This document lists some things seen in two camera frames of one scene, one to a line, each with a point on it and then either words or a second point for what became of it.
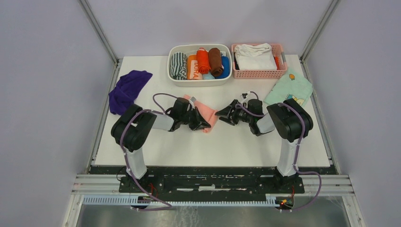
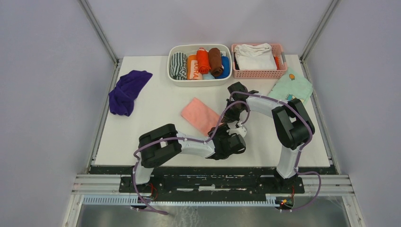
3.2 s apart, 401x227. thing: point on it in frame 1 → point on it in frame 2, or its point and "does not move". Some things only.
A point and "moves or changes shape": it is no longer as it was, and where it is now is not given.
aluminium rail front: x=314 y=185 does not move
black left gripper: x=199 y=122 → x=222 y=129
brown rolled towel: x=216 y=67 does not move
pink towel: x=209 y=115 moves or changes shape
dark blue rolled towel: x=225 y=62 does not move
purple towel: x=123 y=95 does not move
